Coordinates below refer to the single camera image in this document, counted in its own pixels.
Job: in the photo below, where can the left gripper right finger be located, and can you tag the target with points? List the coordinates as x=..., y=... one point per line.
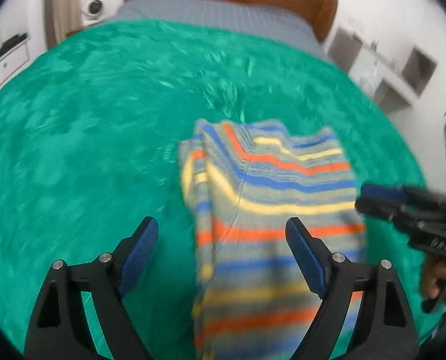
x=384, y=326

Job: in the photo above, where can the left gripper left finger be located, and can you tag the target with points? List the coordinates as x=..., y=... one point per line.
x=58, y=327

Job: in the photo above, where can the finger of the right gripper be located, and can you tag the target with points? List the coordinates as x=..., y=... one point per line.
x=389, y=212
x=404, y=195

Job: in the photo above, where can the striped knitted sweater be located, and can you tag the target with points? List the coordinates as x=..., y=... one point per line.
x=242, y=183

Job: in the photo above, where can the dark clothes on cabinet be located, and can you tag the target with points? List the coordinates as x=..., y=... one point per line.
x=12, y=42

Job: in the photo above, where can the right hand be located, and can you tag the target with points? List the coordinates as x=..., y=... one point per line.
x=433, y=270

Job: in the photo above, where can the white bedside desk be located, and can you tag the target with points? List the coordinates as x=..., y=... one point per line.
x=381, y=80

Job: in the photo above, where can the white wardrobe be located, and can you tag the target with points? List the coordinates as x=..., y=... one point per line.
x=423, y=125

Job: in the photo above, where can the green bedspread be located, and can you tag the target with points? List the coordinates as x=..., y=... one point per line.
x=89, y=146

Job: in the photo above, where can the grey bed sheet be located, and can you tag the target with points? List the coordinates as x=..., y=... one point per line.
x=264, y=22

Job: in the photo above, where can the white low drawer cabinet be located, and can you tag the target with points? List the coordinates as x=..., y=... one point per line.
x=14, y=61

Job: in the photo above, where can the beige curtain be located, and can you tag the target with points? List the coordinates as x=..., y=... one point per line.
x=62, y=18

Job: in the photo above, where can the small white fan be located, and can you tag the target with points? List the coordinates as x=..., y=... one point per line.
x=95, y=11

